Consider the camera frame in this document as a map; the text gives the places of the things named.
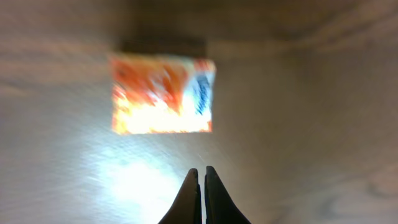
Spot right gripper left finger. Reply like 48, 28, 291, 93
159, 168, 202, 224

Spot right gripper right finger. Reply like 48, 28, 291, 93
205, 166, 251, 224

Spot orange tissue pack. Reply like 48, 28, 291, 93
111, 54, 216, 134

